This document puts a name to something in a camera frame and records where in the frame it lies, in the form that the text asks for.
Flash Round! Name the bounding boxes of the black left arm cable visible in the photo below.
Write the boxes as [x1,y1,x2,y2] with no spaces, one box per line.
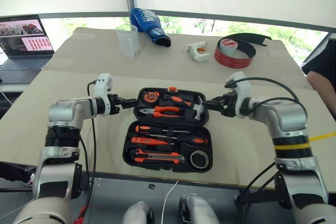
[78,80,98,209]

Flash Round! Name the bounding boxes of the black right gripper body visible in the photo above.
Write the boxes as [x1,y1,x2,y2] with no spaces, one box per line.
[220,90,237,119]

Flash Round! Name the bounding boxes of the black plastic tool case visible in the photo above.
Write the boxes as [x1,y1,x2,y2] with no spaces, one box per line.
[122,87,213,174]

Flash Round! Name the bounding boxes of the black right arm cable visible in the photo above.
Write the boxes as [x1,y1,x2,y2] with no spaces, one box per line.
[224,77,309,213]

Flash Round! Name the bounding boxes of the white plastic clip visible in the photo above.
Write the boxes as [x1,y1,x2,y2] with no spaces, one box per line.
[186,41,211,62]

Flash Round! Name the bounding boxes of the open grey laptop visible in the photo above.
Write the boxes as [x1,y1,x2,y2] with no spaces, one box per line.
[0,14,55,84]

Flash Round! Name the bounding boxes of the hammer with orange black handle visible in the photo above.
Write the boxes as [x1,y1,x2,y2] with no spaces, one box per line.
[161,93,207,121]

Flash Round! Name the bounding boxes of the silver rounded robot leg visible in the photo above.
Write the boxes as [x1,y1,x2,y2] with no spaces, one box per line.
[122,201,156,224]
[178,194,220,224]

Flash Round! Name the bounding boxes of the beige cardboard sheet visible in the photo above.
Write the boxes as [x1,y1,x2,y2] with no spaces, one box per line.
[41,26,313,91]
[0,70,336,191]

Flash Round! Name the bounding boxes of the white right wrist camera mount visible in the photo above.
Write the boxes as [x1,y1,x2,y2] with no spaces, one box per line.
[225,71,253,119]

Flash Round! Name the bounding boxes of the person in black shirt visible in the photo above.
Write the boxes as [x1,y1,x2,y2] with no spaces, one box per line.
[301,33,336,78]

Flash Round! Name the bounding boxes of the blue printed bag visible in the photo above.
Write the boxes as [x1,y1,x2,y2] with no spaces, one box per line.
[130,7,172,48]

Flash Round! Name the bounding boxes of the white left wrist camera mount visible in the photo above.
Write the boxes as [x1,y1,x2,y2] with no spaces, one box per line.
[93,73,117,117]

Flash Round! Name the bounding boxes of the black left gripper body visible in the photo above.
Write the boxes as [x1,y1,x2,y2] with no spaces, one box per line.
[107,93,124,116]

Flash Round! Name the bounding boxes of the thin white cable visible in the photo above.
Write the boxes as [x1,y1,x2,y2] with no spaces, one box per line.
[160,180,180,224]

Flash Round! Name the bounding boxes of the red and black tape roll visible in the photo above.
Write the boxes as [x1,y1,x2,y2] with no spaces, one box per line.
[214,33,272,70]

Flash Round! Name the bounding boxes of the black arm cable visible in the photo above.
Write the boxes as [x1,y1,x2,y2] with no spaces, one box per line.
[224,77,309,213]
[78,80,98,209]

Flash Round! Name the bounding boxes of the orange and black tape measure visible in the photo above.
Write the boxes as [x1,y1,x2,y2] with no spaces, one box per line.
[141,90,161,104]

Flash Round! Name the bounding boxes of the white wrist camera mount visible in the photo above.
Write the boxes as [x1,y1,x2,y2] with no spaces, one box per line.
[225,71,253,119]
[93,73,117,117]

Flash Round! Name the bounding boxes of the orange and black pliers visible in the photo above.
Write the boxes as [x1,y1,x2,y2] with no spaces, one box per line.
[139,105,182,119]

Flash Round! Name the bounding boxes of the black electrical tape roll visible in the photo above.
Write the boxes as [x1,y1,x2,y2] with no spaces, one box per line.
[189,150,210,169]

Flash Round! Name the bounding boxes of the clear plastic measuring cup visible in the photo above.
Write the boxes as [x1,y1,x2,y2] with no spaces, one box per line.
[115,25,140,58]

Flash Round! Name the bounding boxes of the orange and black utility knife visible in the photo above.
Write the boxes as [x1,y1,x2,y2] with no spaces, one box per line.
[134,148,187,164]

